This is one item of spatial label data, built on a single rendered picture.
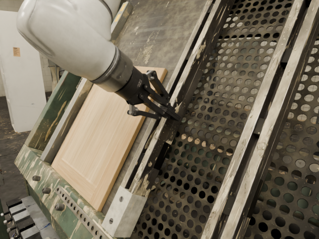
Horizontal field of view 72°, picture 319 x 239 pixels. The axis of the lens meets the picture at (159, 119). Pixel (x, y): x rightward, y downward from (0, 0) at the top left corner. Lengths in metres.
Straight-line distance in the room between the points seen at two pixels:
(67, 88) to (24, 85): 3.24
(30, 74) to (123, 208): 4.14
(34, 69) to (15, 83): 0.40
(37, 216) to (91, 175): 0.34
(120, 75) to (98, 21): 0.10
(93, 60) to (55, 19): 0.09
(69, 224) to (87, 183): 0.15
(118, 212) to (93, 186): 0.23
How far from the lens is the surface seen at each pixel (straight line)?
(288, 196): 0.60
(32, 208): 1.21
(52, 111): 1.43
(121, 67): 0.46
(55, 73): 6.72
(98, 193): 0.85
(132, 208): 0.69
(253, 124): 0.54
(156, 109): 0.58
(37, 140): 1.44
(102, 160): 0.88
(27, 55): 4.64
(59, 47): 0.41
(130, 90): 0.49
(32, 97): 4.70
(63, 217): 0.94
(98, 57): 0.42
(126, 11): 1.36
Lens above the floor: 1.41
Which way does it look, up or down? 17 degrees down
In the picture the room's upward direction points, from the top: straight up
